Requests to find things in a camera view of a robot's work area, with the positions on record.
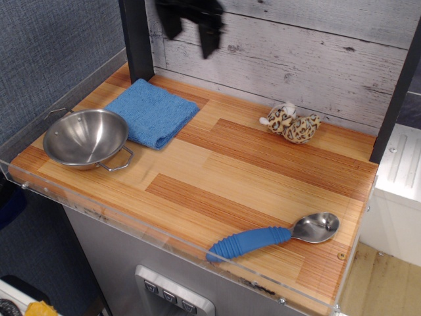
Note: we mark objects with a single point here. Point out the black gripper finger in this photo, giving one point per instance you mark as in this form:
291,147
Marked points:
210,32
170,19

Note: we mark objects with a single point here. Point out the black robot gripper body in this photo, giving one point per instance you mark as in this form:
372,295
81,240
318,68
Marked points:
197,9

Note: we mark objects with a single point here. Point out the leopard print plush toy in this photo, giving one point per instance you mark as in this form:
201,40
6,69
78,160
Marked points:
283,120

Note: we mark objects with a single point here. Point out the folded blue towel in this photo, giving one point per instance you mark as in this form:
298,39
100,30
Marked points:
154,116

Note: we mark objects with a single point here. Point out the clear acrylic table guard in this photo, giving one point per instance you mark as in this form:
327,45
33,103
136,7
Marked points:
223,173

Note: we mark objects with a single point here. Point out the grey cabinet with dispenser panel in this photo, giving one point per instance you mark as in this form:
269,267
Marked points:
148,273

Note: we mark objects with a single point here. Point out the white grooved side unit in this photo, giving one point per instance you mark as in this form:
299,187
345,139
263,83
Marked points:
392,221

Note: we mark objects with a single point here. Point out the yellow object bottom left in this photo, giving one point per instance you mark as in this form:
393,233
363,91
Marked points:
40,309

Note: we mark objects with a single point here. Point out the dark grey left post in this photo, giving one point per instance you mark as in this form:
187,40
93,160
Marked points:
136,37

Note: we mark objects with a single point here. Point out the dark grey post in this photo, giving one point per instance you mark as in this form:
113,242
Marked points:
398,97
136,37

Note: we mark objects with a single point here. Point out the stainless steel bowl with handles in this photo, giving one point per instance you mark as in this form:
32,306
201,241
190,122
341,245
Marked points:
87,139

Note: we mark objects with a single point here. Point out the dark grey right post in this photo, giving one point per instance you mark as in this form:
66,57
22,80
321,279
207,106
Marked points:
398,97

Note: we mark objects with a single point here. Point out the blue handled metal spoon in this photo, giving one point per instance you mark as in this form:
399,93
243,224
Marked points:
314,228

